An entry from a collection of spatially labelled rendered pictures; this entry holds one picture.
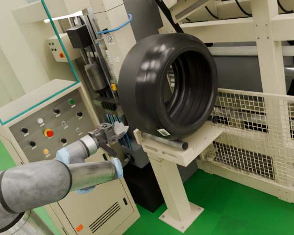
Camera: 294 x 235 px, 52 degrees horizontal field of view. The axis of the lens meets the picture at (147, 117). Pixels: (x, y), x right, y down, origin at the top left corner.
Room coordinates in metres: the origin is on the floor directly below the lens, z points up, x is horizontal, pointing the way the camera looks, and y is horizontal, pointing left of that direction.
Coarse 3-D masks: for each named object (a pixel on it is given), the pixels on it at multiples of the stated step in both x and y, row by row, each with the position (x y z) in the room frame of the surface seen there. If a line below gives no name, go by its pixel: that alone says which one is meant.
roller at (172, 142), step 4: (144, 136) 1.62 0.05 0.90; (148, 136) 1.58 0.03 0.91; (152, 136) 1.56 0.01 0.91; (156, 136) 1.53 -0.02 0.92; (156, 140) 1.53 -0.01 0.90; (160, 140) 1.50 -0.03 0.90; (164, 140) 1.47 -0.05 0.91; (168, 140) 1.45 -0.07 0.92; (172, 140) 1.43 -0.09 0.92; (176, 140) 1.41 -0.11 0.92; (180, 140) 1.40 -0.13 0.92; (168, 144) 1.44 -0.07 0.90; (172, 144) 1.42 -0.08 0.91; (176, 144) 1.39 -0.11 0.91; (180, 144) 1.37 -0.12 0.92; (184, 144) 1.36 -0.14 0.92; (180, 148) 1.37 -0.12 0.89; (184, 148) 1.35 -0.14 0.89
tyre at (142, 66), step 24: (144, 48) 1.49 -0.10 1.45; (168, 48) 1.42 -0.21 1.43; (192, 48) 1.48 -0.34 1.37; (120, 72) 1.52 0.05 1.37; (144, 72) 1.37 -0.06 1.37; (192, 72) 1.76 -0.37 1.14; (216, 72) 1.57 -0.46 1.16; (120, 96) 1.47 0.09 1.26; (144, 96) 1.32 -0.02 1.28; (192, 96) 1.72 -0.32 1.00; (216, 96) 1.55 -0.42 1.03; (144, 120) 1.34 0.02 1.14; (168, 120) 1.32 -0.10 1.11; (192, 120) 1.57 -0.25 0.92
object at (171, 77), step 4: (172, 68) 1.97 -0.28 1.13; (168, 72) 2.03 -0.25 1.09; (172, 72) 2.05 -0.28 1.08; (168, 76) 2.02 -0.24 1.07; (172, 76) 1.98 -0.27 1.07; (168, 80) 2.02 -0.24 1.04; (172, 80) 2.01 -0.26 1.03; (172, 84) 2.01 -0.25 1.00; (172, 88) 2.02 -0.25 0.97; (172, 92) 2.02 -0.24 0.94
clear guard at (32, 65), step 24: (0, 0) 1.81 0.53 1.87; (24, 0) 1.88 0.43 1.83; (0, 24) 1.77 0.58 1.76; (24, 24) 1.84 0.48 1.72; (48, 24) 1.92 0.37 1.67; (0, 48) 1.74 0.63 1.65; (24, 48) 1.81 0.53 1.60; (48, 48) 1.88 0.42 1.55; (0, 72) 1.70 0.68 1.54; (24, 72) 1.77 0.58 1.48; (48, 72) 1.84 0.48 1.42; (72, 72) 1.93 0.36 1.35; (0, 96) 1.67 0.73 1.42; (24, 96) 1.73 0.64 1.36; (48, 96) 1.80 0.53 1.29; (0, 120) 1.62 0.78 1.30
